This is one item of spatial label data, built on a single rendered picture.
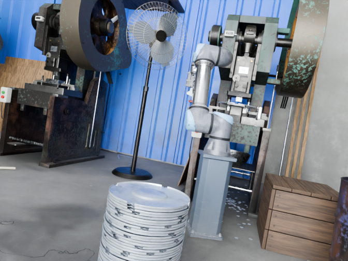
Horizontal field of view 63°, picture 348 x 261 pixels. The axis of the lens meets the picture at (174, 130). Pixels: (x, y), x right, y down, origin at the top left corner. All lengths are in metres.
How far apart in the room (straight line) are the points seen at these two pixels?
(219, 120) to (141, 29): 1.36
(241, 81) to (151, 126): 1.70
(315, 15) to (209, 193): 1.32
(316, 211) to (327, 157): 2.03
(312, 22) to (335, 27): 1.71
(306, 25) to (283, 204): 1.15
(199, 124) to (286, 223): 0.69
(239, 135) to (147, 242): 1.37
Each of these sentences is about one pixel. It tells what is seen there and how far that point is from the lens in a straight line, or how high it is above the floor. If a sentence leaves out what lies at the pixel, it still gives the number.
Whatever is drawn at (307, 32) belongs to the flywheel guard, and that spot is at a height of 1.29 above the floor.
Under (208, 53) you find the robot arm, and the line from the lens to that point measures 1.69.
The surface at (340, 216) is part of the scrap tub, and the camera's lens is 1.35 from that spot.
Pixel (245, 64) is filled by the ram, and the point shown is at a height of 1.11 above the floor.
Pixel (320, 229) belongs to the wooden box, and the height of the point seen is 0.17.
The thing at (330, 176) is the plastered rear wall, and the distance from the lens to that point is 3.68.
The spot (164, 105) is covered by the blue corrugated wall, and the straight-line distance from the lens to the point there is 3.65.
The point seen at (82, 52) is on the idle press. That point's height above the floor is 1.03.
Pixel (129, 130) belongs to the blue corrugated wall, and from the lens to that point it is 3.81.
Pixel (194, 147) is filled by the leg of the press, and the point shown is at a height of 0.41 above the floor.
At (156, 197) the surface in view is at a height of 0.34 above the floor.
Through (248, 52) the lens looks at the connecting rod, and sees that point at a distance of 2.40.
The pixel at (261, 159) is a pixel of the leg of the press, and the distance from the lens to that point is 2.09.
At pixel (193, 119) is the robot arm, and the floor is 0.62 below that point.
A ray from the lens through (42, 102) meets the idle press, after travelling 2.81.
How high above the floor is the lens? 0.62
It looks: 3 degrees down
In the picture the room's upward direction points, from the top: 9 degrees clockwise
